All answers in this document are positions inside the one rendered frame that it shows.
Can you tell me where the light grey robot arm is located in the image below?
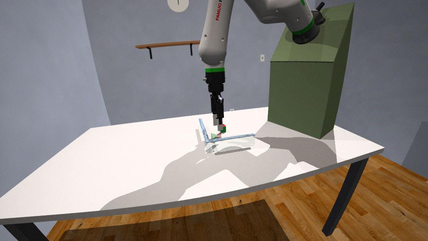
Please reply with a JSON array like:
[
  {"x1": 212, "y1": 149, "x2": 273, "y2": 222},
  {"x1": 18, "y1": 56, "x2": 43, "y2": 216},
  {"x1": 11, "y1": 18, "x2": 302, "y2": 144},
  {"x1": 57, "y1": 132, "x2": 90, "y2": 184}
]
[{"x1": 198, "y1": 0, "x2": 325, "y2": 85}]

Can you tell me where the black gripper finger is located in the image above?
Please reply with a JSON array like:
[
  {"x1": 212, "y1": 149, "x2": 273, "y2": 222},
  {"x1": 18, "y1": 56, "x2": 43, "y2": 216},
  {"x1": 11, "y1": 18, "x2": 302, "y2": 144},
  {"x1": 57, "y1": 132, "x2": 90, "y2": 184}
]
[
  {"x1": 210, "y1": 94, "x2": 217, "y2": 126},
  {"x1": 213, "y1": 95, "x2": 224, "y2": 131}
]

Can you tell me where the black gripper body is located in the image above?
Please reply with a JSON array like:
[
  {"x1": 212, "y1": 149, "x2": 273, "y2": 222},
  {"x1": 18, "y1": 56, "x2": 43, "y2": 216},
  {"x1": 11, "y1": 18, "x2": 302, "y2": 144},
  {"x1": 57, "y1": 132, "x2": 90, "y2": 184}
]
[{"x1": 208, "y1": 84, "x2": 224, "y2": 103}]

